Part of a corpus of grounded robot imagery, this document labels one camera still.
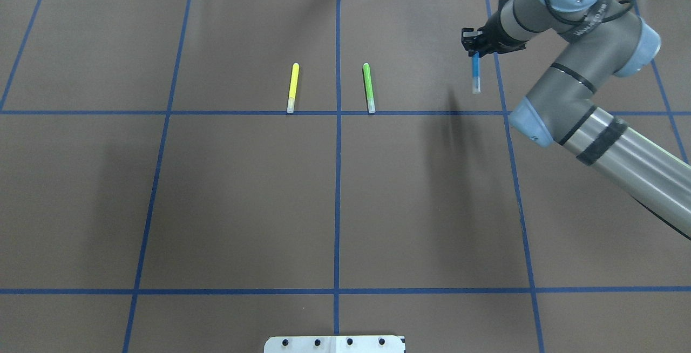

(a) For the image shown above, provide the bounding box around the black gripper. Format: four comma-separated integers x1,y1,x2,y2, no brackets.
461,16,526,58

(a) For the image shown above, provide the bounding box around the blue marker pen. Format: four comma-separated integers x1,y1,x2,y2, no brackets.
472,52,482,94

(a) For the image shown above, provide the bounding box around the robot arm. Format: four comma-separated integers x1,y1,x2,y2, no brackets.
461,0,690,239

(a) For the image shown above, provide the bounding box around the green marker pen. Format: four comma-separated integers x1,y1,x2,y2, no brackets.
362,63,377,114

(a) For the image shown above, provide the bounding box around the yellow marker pen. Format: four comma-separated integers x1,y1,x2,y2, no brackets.
286,63,300,114

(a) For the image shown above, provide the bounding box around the brown paper table cover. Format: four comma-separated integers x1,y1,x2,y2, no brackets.
2,0,689,352

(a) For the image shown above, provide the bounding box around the white mounting plate with holes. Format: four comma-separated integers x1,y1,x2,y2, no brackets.
263,334,407,352

